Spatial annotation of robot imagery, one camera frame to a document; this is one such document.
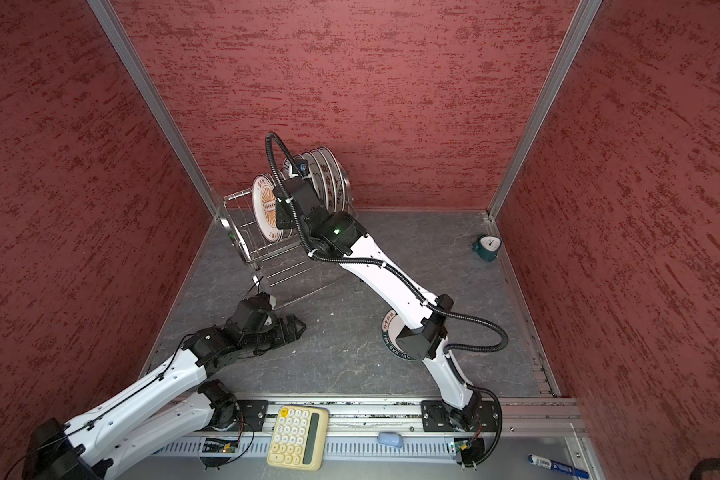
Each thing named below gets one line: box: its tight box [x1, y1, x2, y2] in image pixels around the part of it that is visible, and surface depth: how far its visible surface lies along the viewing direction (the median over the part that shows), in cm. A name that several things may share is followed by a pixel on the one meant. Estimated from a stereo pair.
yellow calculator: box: [267, 405, 330, 471], surface depth 71 cm
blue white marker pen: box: [528, 453, 590, 479], surface depth 69 cm
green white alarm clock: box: [472, 235, 502, 262], surface depth 108 cm
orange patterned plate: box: [252, 174, 283, 243], surface depth 79 cm
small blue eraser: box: [376, 432, 403, 448], surface depth 72 cm
